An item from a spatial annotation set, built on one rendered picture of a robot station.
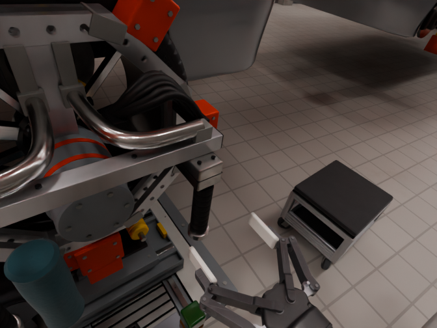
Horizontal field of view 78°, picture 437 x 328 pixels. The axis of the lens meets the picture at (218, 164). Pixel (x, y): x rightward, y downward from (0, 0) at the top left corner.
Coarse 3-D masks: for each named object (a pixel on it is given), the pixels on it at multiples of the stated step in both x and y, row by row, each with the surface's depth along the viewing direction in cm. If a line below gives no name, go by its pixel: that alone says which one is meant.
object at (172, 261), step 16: (160, 224) 125; (160, 240) 122; (160, 256) 114; (176, 256) 118; (144, 272) 111; (160, 272) 109; (128, 288) 105; (144, 288) 109; (96, 304) 99; (112, 304) 101; (80, 320) 94
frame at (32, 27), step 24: (0, 24) 35; (24, 24) 36; (48, 24) 38; (72, 24) 40; (96, 24) 41; (120, 24) 43; (0, 48) 36; (120, 48) 46; (144, 48) 48; (144, 72) 51; (168, 72) 54; (168, 120) 67; (168, 168) 72; (144, 192) 78; (0, 240) 59; (24, 240) 62; (96, 240) 71
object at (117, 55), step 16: (112, 48) 56; (112, 64) 57; (128, 64) 74; (96, 80) 57; (128, 80) 82; (0, 96) 48; (16, 96) 51; (16, 112) 55; (144, 112) 78; (160, 112) 70; (0, 128) 51; (16, 128) 53; (144, 128) 79; (160, 128) 73; (16, 144) 55; (0, 160) 55; (16, 224) 64; (32, 224) 66; (48, 224) 69
